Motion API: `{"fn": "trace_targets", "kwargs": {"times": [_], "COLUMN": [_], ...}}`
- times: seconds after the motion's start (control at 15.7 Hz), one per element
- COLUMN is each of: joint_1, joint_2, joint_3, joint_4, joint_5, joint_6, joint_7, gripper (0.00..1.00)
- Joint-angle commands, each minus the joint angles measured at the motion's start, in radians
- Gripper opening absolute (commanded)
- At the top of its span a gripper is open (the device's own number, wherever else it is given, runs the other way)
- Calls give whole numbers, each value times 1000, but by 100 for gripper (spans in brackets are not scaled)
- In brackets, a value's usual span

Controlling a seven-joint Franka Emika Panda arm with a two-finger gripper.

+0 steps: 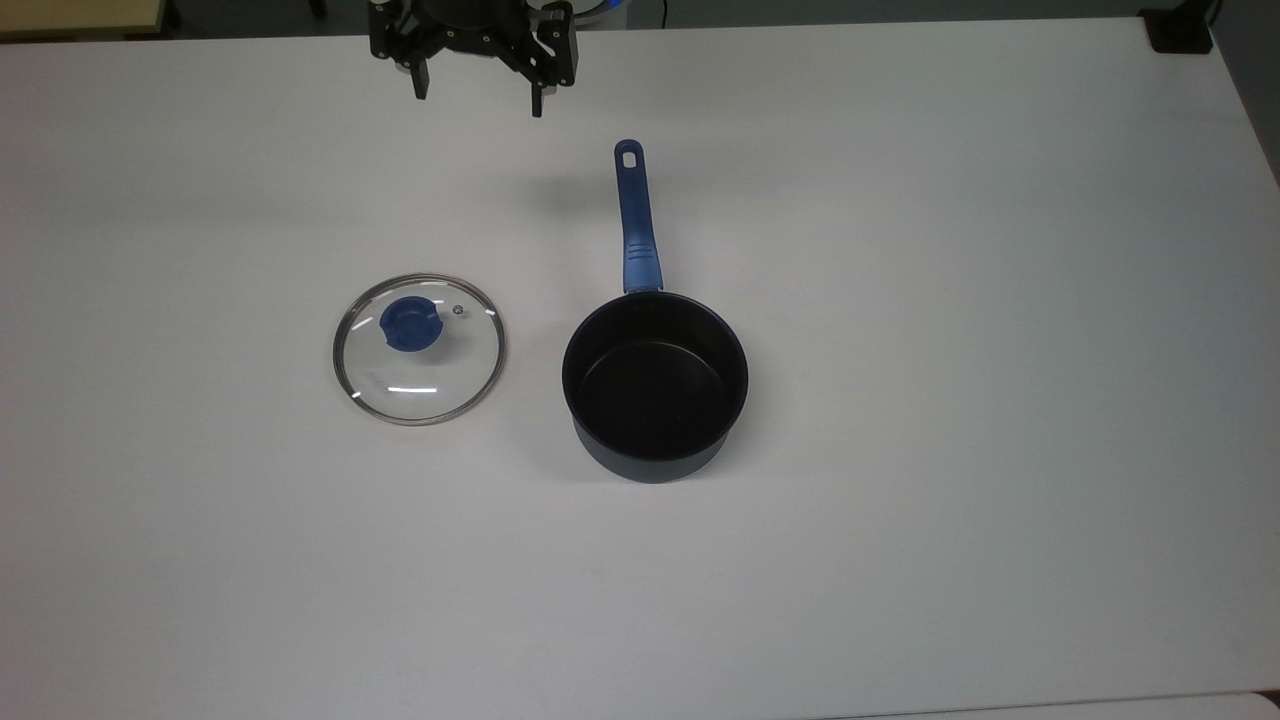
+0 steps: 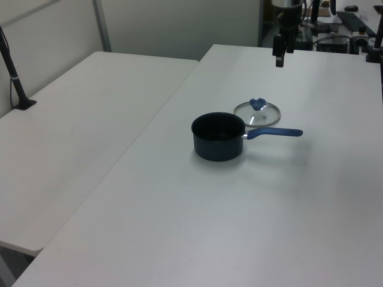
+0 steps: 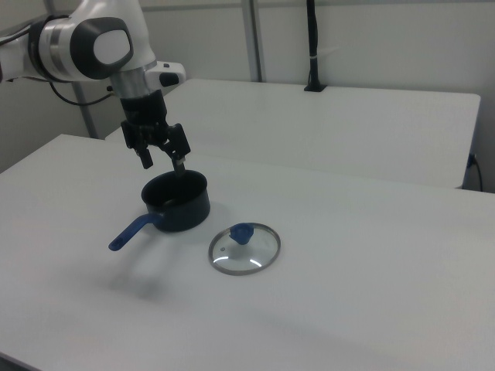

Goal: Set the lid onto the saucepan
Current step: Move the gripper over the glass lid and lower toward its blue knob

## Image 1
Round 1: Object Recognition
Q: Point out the glass lid with blue knob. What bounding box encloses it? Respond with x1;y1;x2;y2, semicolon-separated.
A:
332;272;507;427

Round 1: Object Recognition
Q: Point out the black clamp block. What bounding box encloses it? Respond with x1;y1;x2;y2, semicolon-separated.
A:
1139;0;1217;55

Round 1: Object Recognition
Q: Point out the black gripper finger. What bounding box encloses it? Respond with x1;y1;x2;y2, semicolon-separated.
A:
510;4;580;119
368;5;432;101

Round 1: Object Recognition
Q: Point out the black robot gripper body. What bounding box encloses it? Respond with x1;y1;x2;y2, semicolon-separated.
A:
396;0;541;63

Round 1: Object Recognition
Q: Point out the wooden side table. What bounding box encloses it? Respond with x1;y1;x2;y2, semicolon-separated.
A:
0;0;168;39

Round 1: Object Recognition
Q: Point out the dark saucepan with blue handle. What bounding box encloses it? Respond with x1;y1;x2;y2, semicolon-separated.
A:
561;139;750;485

